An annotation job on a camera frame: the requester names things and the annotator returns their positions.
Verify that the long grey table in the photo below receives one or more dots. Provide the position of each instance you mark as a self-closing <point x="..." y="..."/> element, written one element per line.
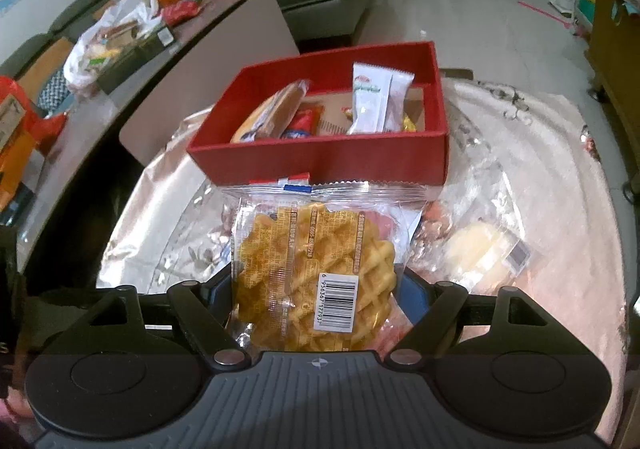
<point x="100" y="119"/>

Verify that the waffle packet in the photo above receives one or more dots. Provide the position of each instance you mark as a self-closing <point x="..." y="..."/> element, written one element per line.
<point x="310" y="269"/>

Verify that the tall white snack packet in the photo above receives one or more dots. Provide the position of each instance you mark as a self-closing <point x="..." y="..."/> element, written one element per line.
<point x="400" y="99"/>
<point x="367" y="104"/>

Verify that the brown cushion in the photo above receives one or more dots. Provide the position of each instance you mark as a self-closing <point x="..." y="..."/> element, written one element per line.
<point x="45" y="61"/>

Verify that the orange bag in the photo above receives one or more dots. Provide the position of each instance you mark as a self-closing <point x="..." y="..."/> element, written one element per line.
<point x="15" y="154"/>

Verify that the striped edge snack packet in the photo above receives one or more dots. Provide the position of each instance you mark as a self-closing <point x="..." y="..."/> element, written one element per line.
<point x="295" y="183"/>

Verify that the round cake packet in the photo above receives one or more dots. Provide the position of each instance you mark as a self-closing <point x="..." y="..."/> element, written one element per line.
<point x="475" y="249"/>

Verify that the wooden cabinet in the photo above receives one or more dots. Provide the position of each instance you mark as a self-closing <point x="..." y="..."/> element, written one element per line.
<point x="615" y="54"/>

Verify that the red blue snack packet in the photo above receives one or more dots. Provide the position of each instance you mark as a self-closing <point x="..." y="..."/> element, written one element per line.
<point x="300" y="124"/>

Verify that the red snack bag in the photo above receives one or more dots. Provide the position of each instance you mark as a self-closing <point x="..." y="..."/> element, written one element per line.
<point x="180" y="12"/>

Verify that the grey green sofa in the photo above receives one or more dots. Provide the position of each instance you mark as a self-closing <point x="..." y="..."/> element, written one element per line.
<point x="325" y="4"/>

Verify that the shiny floral tablecloth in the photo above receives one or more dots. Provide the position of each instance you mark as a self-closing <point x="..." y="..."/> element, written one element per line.
<point x="550" y="179"/>

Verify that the yellow candy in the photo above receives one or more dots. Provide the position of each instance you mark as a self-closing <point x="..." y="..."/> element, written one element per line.
<point x="410" y="123"/>

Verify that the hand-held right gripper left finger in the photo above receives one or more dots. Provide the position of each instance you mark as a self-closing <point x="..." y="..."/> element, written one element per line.
<point x="220" y="301"/>

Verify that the white plastic bag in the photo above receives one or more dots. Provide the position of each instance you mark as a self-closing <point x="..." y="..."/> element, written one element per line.
<point x="135" y="4"/>

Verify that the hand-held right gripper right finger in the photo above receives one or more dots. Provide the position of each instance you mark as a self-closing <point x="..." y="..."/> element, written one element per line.
<point x="415" y="299"/>

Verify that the yellow sandwich bread packet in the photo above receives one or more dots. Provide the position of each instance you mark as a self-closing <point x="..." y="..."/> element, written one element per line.
<point x="270" y="116"/>

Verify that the dark green box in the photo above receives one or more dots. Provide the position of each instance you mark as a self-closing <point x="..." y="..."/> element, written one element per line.
<point x="130" y="64"/>

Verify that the pink stick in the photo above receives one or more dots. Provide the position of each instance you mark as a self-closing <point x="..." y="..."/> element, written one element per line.
<point x="545" y="15"/>

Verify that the dotted dark cushion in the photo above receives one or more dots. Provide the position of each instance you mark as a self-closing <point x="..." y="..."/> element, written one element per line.
<point x="57" y="94"/>

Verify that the red cardboard box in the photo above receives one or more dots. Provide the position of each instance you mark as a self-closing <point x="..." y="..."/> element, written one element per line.
<point x="320" y="159"/>

